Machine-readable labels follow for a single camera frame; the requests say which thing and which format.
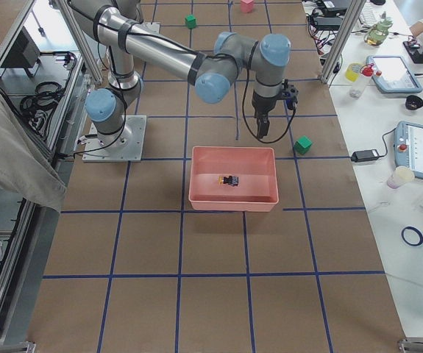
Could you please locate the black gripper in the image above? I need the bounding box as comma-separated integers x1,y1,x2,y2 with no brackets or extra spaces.
252,86,281,138

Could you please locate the yellow push button switch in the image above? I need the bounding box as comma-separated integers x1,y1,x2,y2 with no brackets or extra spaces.
218,176,239,187

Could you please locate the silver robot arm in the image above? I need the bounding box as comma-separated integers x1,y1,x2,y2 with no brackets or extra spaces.
68,1,298,141

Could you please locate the green foam cube near tray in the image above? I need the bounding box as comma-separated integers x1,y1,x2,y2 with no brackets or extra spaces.
294,135,313,155

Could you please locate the pink plastic tray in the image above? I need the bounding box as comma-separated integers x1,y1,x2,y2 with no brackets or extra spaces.
188,146,279,212

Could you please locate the yellow tape roll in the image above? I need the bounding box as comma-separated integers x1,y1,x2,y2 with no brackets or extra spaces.
344,63,363,82

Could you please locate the black power adapter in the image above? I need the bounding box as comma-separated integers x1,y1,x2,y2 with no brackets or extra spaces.
350,149,380,163

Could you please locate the clear squeeze bottle red cap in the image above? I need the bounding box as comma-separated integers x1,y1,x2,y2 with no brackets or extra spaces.
349,63,374,99

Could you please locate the pink foam cube far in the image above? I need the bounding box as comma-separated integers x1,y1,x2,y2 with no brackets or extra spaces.
240,0,255,13

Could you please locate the green foam cube near base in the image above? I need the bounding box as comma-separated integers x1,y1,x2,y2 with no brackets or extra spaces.
185,14,197,29

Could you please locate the teach pendant far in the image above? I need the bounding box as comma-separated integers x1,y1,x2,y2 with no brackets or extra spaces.
366,55,423,95

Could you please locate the teach pendant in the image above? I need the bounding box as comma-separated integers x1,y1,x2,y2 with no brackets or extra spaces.
366,55,423,95
394,121,423,179

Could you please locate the green glass jar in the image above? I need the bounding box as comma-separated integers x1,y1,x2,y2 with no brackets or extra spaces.
364,16,393,46

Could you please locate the white paper cup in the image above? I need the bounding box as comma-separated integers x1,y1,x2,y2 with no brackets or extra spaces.
386,165,415,189

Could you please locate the black small bowl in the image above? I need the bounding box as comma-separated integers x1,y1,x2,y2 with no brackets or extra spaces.
405,95,423,111

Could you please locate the teach pendant near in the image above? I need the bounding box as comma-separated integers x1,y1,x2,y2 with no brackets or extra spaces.
394,121,423,179

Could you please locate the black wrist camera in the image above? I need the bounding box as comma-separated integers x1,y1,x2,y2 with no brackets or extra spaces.
280,79,299,110

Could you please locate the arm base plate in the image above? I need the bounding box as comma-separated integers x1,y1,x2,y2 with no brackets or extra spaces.
82,115,147,163

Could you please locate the aluminium frame post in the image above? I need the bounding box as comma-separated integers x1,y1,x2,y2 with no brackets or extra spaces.
319,0,365,84

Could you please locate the blue tape ring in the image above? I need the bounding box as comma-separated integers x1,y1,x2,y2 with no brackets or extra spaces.
401,226,423,247

